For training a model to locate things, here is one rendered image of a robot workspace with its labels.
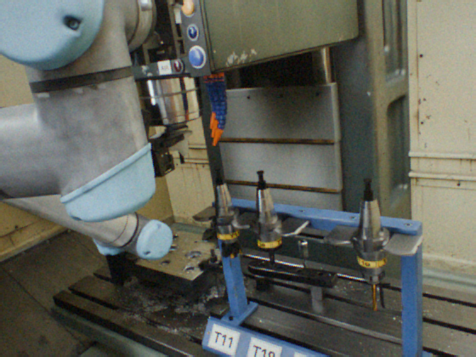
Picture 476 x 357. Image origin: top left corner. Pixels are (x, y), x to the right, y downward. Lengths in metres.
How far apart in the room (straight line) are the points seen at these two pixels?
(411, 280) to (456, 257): 1.00
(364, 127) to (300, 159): 0.23
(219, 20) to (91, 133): 0.48
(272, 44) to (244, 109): 0.64
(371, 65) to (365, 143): 0.23
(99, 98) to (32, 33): 0.06
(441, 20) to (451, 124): 0.35
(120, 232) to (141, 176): 0.47
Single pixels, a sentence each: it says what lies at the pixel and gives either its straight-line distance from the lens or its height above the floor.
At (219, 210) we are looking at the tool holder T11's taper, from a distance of 0.94.
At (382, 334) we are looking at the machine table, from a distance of 1.10.
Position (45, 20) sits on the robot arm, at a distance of 0.30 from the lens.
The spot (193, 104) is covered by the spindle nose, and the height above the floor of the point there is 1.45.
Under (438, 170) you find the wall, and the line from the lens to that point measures 1.73.
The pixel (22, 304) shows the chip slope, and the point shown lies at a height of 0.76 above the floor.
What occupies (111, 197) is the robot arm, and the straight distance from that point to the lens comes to 0.33.
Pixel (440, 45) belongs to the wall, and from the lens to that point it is 1.64.
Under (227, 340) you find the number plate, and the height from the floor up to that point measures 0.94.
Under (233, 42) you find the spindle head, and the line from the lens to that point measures 0.79.
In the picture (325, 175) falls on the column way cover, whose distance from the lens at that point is 1.43.
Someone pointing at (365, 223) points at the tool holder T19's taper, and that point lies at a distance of 0.78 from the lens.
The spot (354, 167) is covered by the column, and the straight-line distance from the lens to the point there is 1.42.
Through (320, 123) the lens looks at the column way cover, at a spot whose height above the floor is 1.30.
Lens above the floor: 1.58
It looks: 19 degrees down
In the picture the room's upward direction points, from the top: 9 degrees counter-clockwise
